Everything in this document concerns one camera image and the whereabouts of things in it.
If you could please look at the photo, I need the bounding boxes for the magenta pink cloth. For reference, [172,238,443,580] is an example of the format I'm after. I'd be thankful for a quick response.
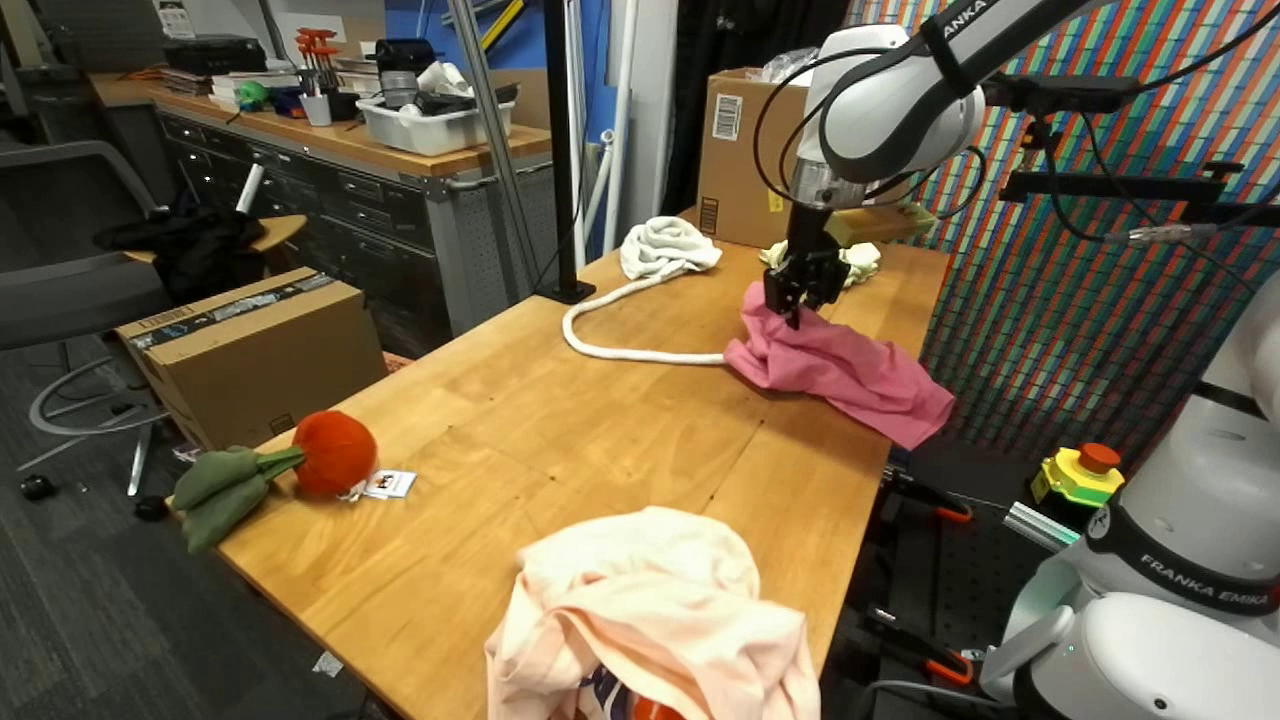
[722,277,961,455]

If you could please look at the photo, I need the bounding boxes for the black vertical pole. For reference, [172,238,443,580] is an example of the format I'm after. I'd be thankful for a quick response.
[535,0,600,308]

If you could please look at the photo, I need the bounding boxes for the tall cardboard box white label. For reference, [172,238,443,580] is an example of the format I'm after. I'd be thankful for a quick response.
[693,63,819,252]

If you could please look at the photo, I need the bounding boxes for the black case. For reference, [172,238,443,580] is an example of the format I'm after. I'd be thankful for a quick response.
[159,33,272,80]

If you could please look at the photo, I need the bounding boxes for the yellow red emergency stop button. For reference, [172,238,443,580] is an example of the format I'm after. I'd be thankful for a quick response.
[1028,435,1130,535]

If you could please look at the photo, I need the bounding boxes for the black canister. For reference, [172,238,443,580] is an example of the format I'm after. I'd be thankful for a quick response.
[373,37,443,112]

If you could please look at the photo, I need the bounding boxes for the black bar camera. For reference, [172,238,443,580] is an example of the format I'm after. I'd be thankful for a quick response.
[986,66,1148,152]

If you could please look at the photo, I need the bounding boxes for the white rope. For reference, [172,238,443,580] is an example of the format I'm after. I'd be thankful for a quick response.
[557,254,733,367]

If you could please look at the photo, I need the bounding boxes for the flat cardboard box black tape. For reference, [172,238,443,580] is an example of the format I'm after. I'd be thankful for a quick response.
[113,264,394,468]

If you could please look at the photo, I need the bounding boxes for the wooden stool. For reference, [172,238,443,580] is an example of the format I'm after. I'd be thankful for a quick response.
[123,208,313,271]

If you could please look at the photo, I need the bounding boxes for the grey floor hose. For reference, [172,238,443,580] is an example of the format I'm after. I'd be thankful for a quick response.
[14,356,178,479]

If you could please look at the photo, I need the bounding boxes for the black jacket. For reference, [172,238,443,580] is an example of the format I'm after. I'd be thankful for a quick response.
[94,204,272,308]

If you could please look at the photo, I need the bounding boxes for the peach cloth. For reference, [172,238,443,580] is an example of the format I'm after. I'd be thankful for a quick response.
[481,505,825,720]

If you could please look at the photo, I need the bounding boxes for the grey office chair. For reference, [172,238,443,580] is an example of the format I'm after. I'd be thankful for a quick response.
[0,134,184,529]

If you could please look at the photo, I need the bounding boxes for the cream white towel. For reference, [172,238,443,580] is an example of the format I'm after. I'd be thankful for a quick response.
[617,211,727,284]

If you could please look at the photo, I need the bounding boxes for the wooden top workbench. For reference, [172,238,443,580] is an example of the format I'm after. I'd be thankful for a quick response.
[88,66,560,359]

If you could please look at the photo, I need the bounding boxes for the white plastic bin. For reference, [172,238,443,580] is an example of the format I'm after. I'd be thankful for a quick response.
[354,88,519,161]

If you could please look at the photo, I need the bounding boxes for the red tomato plush toy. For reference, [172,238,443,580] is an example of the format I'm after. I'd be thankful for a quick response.
[168,406,419,559]

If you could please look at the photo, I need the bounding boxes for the grey metal pole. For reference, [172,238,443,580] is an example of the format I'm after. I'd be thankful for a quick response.
[439,0,549,294]

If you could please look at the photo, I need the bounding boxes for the orange black clamp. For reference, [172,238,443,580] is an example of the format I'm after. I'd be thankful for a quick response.
[886,470,986,532]
[866,612,988,697]

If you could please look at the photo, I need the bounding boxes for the white pipe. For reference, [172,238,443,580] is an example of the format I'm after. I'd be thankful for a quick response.
[579,0,648,261]

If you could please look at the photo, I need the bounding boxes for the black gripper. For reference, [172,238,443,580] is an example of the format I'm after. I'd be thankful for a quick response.
[763,194,854,333]

